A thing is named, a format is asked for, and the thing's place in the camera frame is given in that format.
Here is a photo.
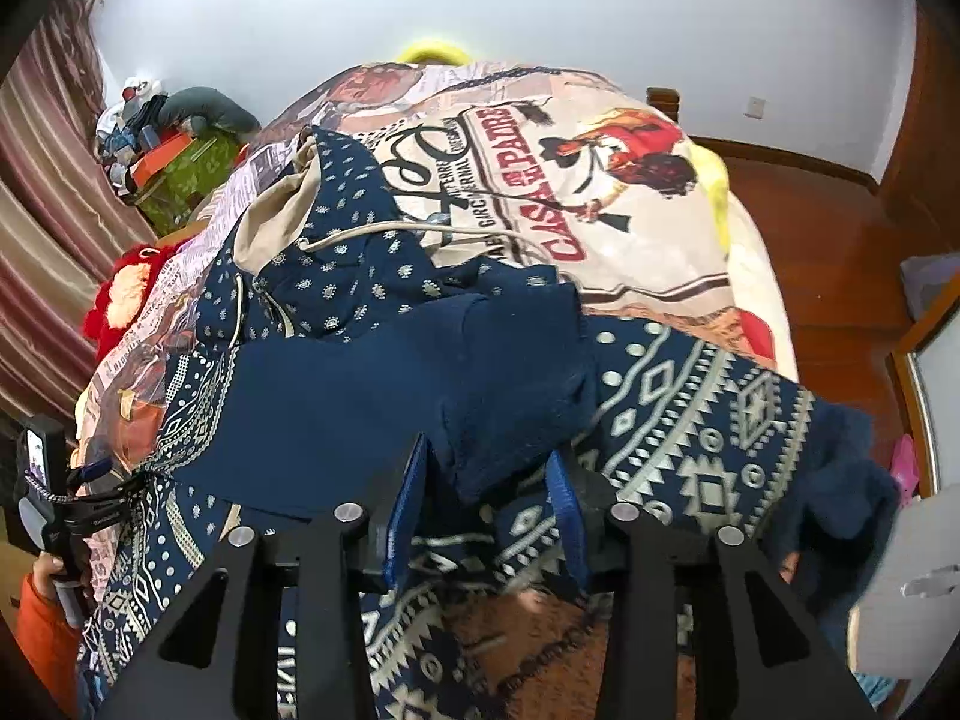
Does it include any white panel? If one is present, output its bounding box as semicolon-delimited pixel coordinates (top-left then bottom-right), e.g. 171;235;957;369
846;499;960;685

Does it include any cream yellow blanket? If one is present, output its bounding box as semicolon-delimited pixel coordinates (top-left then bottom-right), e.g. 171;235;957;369
688;141;800;385

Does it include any pale purple bag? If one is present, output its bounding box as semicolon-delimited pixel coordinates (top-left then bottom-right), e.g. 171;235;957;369
898;251;960;325

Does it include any orange box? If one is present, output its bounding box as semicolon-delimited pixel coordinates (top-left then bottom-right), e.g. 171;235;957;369
124;133;197;194

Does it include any printed blanket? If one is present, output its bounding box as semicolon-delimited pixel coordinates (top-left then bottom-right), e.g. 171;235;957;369
73;60;800;720

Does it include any person's left forearm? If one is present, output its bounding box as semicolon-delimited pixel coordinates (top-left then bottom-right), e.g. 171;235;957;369
15;551;85;717

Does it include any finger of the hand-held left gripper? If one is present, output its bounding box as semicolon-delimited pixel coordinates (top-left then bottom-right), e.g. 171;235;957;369
69;463;149;512

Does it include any red plush toy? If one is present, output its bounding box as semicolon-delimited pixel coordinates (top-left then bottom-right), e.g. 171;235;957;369
81;242;164;340

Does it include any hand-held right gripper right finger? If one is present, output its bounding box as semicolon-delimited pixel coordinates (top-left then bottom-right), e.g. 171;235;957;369
545;450;878;720

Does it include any pile of small clutter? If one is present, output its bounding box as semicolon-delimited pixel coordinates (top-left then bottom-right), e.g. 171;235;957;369
96;77;164;190

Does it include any navy patterned hooded garment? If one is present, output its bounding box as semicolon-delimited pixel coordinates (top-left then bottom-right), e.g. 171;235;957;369
75;124;901;720

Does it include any green cardboard box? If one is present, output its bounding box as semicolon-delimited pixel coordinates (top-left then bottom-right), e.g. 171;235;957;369
135;127;250;238

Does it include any pink plastic item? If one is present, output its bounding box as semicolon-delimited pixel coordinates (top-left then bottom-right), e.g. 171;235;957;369
889;433;921;505

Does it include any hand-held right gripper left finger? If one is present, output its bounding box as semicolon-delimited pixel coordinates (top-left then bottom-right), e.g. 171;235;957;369
135;435;431;720

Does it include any striped maroon curtain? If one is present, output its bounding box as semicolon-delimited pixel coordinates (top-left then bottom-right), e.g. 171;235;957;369
0;0;160;421

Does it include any wooden framed mirror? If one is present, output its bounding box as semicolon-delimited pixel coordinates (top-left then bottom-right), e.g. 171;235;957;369
887;307;960;502

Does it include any wooden door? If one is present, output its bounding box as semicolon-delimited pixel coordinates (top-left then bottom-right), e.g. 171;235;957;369
876;11;960;256

